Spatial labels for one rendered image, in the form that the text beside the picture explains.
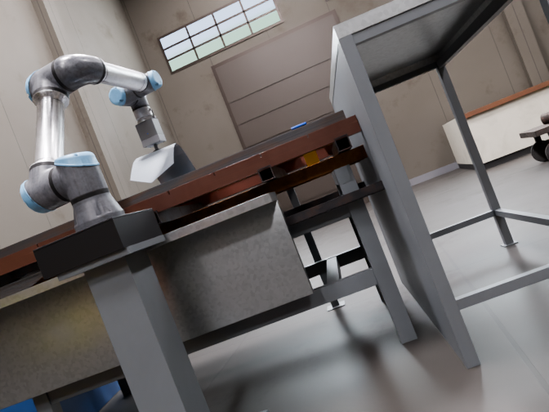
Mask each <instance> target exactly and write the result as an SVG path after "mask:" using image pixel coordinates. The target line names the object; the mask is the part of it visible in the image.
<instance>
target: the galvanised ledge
mask: <svg viewBox="0 0 549 412"><path fill-rule="evenodd" d="M277 199H278V198H277V196H276V194H275V192H270V193H268V194H265V195H262V196H259V197H257V198H255V199H251V200H249V201H247V202H245V203H242V204H239V205H237V206H234V207H233V208H229V209H226V210H225V211H222V212H220V213H216V214H214V215H211V216H210V217H206V218H204V219H202V220H199V221H197V222H194V223H191V224H189V225H187V226H183V227H182V228H179V229H177V230H174V231H171V232H168V233H167V234H164V238H165V240H164V241H163V242H160V243H158V244H155V245H152V246H150V247H148V248H146V251H149V250H151V249H154V248H157V247H158V246H161V245H163V244H167V243H169V242H172V241H173V240H177V239H180V238H181V237H184V236H186V235H189V234H192V233H195V232H196V231H200V230H202V229H204V228H207V227H209V226H212V225H215V224H217V223H219V222H223V221H225V220H227V219H230V218H232V217H235V216H238V215H239V214H242V213H245V212H247V211H250V210H253V209H254V208H258V207H260V206H262V205H265V204H268V203H270V202H273V201H275V200H277ZM82 276H85V275H84V273H81V274H79V275H75V276H73V277H70V278H68V279H66V280H62V281H60V282H59V280H58V278H57V277H56V278H53V279H51V280H47V281H45V282H42V283H41V284H37V285H35V286H33V287H30V288H28V289H25V290H22V291H20V292H18V293H14V294H12V295H10V296H8V297H5V298H2V299H0V309H1V308H4V307H7V306H10V305H11V304H14V303H16V302H19V301H22V300H24V299H26V298H30V297H33V296H34V295H37V294H39V293H42V292H45V291H47V290H49V289H53V288H55V287H57V286H60V285H62V284H65V283H68V282H70V281H72V280H76V279H77V278H80V277H82Z"/></svg>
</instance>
